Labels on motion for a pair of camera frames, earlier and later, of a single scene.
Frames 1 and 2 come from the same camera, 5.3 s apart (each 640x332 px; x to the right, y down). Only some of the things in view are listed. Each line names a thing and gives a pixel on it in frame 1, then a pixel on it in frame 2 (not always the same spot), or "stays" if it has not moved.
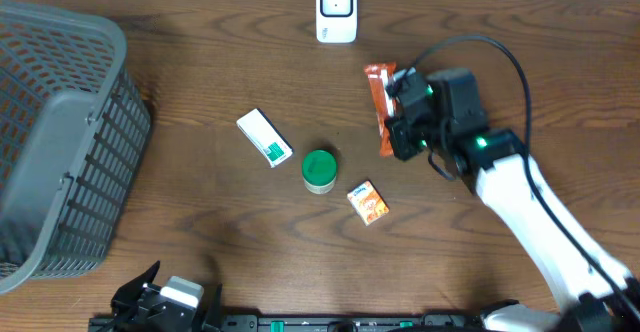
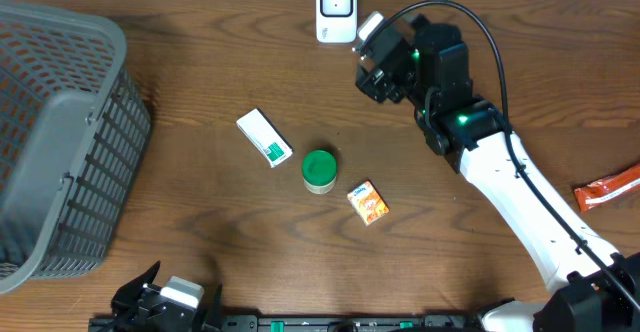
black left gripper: x=126 y=295 stays
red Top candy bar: x=379 y=75 → x=602 y=190
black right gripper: x=398 y=128 → x=377 y=85
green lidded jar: x=319 y=170 stays
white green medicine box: x=265 y=137 stays
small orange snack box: x=367 y=203 stays
